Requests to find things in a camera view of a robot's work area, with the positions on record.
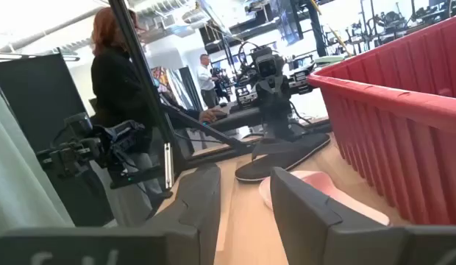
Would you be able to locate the black structural column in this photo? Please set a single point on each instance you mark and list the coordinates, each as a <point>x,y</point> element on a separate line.
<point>316,29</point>

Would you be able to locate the pale green cloth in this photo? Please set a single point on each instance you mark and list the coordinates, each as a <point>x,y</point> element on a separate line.
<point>22,176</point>

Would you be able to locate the black clamp-mounted device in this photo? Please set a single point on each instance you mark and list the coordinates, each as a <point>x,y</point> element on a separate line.
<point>84,147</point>

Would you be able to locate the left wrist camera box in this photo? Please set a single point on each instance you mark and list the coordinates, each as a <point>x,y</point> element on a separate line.
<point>267,66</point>

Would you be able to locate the colourful wall poster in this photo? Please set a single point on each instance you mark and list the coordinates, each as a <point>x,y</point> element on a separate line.
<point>163,82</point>

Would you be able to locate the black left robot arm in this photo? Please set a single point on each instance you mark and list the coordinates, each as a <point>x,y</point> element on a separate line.
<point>246,94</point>

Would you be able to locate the person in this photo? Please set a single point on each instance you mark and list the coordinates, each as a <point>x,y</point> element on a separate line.
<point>117,92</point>
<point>206,79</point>

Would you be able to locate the black table frame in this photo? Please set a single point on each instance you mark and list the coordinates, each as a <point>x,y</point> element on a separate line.
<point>139,62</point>

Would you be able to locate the silver frame bracket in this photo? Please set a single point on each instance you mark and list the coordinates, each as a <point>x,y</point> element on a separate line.
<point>168,165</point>

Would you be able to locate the pink slide sandal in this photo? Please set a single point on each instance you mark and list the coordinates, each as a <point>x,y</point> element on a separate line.
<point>360,206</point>

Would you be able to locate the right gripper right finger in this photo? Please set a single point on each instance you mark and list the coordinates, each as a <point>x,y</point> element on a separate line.
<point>305,228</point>

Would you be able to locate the black flip-flop sandal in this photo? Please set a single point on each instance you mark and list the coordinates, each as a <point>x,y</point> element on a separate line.
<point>287,154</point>

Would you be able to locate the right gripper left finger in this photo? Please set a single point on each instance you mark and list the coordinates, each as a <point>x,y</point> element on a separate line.
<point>191,221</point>

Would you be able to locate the red plastic bin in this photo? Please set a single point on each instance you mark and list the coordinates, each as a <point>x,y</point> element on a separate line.
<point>397,110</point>

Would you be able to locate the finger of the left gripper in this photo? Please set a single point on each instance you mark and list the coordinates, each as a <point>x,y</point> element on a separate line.
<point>285,125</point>
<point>272,125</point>

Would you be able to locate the black panel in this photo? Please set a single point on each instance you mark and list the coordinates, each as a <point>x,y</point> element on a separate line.
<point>36,95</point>

